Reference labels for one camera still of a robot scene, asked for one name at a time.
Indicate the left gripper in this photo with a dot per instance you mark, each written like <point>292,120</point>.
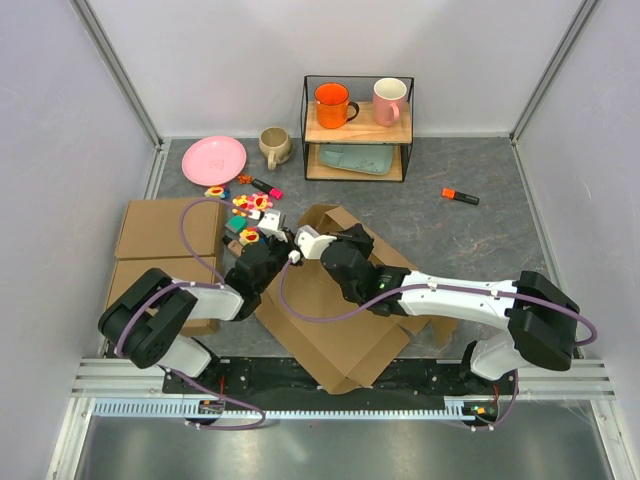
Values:
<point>289,245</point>

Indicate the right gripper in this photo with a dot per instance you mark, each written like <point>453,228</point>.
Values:
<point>358,236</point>

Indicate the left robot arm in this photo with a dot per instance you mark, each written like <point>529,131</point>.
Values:
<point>144,324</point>

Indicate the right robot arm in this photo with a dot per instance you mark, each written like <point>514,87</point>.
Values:
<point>535,320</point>

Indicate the folded flat cardboard box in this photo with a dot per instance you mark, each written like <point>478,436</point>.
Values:
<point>175,235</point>

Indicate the teal block toy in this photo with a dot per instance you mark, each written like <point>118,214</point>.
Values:
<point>236,224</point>

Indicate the pink petal smiley toy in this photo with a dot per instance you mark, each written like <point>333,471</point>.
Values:
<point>260,201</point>

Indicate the pink highlighter marker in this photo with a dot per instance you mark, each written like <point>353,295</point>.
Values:
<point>267,189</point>

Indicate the sunflower toy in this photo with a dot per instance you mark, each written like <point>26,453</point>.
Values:
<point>241,205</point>

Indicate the green ceramic tray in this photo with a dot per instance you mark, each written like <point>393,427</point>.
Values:
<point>368,159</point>

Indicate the small orange flower toy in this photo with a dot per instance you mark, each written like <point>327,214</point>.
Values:
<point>244,179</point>

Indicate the yellow red smiley toy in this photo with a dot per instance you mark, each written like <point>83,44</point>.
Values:
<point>219,191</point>

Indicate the orange highlighter marker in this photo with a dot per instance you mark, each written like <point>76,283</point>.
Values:
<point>455,195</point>

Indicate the beige ceramic mug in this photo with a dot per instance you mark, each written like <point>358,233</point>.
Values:
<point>276,146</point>

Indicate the pink plastic plate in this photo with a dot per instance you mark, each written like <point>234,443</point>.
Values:
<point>214,160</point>

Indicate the orange enamel mug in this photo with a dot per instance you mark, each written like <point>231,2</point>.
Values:
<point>333,105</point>

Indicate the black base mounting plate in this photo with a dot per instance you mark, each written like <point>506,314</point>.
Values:
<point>236,376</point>

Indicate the pink ceramic mug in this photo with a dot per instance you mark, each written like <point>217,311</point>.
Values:
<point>389,98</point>

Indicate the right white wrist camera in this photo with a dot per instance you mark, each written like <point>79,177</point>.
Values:
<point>309,244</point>

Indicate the black wire shelf rack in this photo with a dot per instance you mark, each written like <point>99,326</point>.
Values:
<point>363,130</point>

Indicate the grey slotted cable duct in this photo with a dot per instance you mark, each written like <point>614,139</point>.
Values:
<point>295,407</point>

